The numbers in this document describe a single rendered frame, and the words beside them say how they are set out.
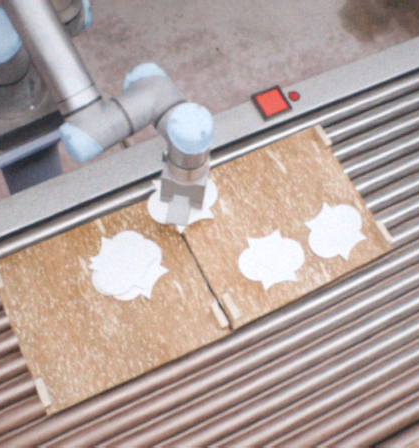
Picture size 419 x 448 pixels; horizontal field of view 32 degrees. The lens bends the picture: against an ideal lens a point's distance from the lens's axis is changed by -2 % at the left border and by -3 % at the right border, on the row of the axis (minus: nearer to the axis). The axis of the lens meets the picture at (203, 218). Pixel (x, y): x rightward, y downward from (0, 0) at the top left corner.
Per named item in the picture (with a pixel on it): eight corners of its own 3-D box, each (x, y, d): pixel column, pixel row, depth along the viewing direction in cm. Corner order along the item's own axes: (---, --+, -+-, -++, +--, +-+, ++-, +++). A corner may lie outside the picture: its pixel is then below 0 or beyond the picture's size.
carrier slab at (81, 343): (-12, 267, 158) (-13, 264, 156) (160, 196, 168) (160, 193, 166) (48, 416, 146) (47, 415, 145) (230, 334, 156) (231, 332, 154)
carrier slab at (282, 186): (160, 194, 168) (160, 191, 166) (314, 128, 178) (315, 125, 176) (233, 330, 156) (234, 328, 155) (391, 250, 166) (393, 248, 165)
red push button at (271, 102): (254, 99, 180) (255, 96, 179) (275, 91, 182) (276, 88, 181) (266, 118, 178) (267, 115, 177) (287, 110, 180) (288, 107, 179)
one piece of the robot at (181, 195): (152, 193, 131) (151, 229, 146) (202, 202, 131) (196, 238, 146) (165, 135, 136) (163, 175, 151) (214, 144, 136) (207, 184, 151)
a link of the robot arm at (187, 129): (195, 89, 125) (225, 125, 123) (191, 123, 135) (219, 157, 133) (156, 111, 123) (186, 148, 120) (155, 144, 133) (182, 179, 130)
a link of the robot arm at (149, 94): (103, 81, 126) (139, 127, 123) (157, 52, 130) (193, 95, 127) (105, 105, 134) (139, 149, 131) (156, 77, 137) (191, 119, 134)
